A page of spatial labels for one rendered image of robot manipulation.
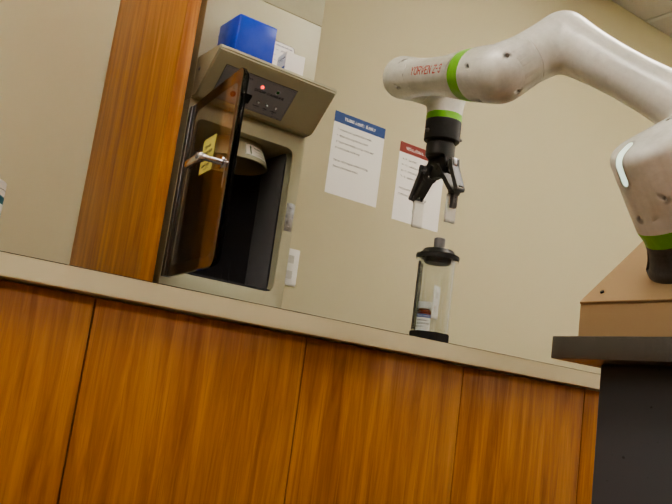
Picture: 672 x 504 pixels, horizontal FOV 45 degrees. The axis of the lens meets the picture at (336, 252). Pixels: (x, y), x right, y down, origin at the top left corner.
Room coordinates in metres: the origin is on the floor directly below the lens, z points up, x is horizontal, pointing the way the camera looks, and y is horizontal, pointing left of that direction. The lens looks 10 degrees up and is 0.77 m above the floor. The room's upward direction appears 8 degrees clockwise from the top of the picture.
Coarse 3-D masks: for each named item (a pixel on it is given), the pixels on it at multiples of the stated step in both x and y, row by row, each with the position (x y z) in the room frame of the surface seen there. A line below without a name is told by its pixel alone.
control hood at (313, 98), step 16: (224, 48) 1.70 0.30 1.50; (208, 64) 1.73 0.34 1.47; (224, 64) 1.73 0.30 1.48; (240, 64) 1.74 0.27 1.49; (256, 64) 1.75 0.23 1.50; (272, 64) 1.77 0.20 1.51; (208, 80) 1.75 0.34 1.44; (272, 80) 1.80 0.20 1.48; (288, 80) 1.81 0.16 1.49; (304, 80) 1.82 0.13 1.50; (192, 96) 1.79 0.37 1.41; (304, 96) 1.85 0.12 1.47; (320, 96) 1.87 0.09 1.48; (288, 112) 1.88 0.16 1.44; (304, 112) 1.89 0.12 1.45; (320, 112) 1.90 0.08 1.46; (288, 128) 1.91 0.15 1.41; (304, 128) 1.92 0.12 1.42
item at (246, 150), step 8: (240, 144) 1.90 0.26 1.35; (248, 144) 1.91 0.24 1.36; (256, 144) 1.93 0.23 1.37; (240, 152) 1.89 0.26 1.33; (248, 152) 1.90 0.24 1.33; (256, 152) 1.92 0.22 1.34; (240, 160) 2.04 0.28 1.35; (248, 160) 2.03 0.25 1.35; (256, 160) 1.91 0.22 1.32; (264, 160) 1.95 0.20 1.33; (240, 168) 2.05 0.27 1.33; (248, 168) 2.04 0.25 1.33; (256, 168) 2.03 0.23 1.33; (264, 168) 1.99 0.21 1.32
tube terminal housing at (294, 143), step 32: (224, 0) 1.81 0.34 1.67; (256, 0) 1.86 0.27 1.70; (288, 32) 1.92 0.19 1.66; (320, 32) 1.97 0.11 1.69; (192, 64) 1.81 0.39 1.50; (256, 128) 1.89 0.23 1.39; (288, 160) 1.98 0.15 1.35; (288, 192) 1.95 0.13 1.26; (160, 256) 1.80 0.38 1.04; (288, 256) 1.97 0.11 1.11; (192, 288) 1.83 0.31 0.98; (224, 288) 1.88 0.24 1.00
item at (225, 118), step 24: (240, 72) 1.52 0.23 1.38; (216, 96) 1.64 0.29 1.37; (240, 96) 1.51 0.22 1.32; (216, 120) 1.61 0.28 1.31; (192, 144) 1.74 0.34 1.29; (216, 144) 1.59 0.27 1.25; (192, 168) 1.71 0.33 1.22; (216, 168) 1.57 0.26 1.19; (192, 192) 1.69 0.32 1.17; (216, 192) 1.55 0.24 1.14; (192, 216) 1.66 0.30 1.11; (216, 216) 1.53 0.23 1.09; (192, 240) 1.64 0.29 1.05; (216, 240) 1.51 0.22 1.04; (192, 264) 1.61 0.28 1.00
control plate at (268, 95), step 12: (228, 72) 1.75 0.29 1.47; (216, 84) 1.76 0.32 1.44; (252, 84) 1.79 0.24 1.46; (264, 84) 1.80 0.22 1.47; (276, 84) 1.81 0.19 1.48; (252, 96) 1.81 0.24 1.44; (264, 96) 1.82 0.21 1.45; (276, 96) 1.83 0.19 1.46; (288, 96) 1.84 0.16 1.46; (252, 108) 1.84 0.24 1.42; (264, 108) 1.85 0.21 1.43
